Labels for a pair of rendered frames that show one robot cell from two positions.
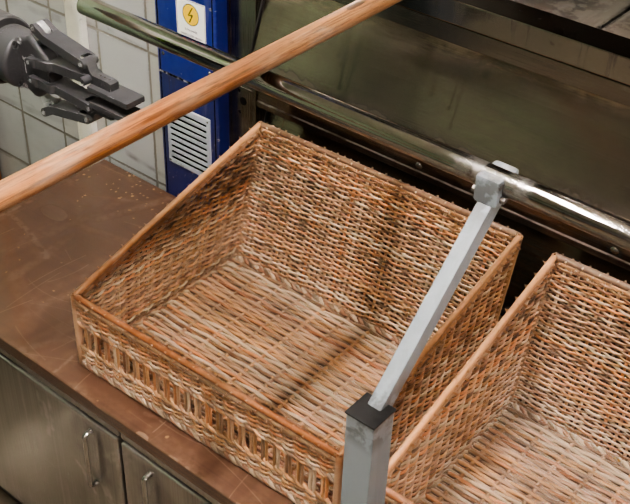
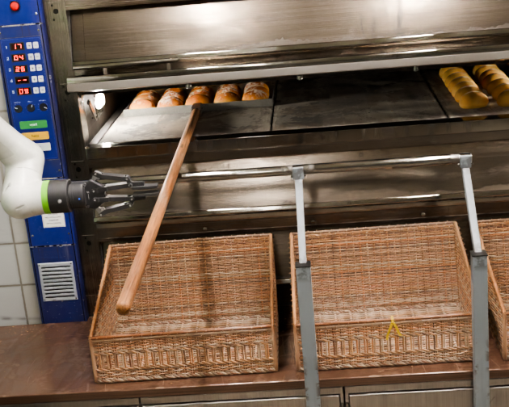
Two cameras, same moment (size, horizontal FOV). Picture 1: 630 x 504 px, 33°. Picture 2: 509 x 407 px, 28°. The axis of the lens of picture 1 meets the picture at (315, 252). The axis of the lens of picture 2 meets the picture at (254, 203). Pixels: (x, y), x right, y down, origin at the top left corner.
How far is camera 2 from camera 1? 1.93 m
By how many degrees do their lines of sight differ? 35
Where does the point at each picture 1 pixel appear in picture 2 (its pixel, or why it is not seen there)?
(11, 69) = (84, 198)
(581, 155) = (285, 184)
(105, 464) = not seen: outside the picture
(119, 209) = (28, 337)
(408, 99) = (193, 196)
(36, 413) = not seen: outside the picture
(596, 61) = (279, 140)
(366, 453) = (309, 281)
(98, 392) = (119, 386)
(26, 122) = not seen: outside the picture
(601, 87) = (285, 150)
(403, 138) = (254, 170)
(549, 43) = (257, 141)
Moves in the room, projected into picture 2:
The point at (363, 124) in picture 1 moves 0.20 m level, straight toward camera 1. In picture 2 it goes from (234, 173) to (272, 186)
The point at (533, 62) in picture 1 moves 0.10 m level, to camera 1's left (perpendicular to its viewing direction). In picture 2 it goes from (251, 153) to (226, 159)
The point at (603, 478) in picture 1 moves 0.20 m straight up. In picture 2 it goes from (356, 316) to (353, 259)
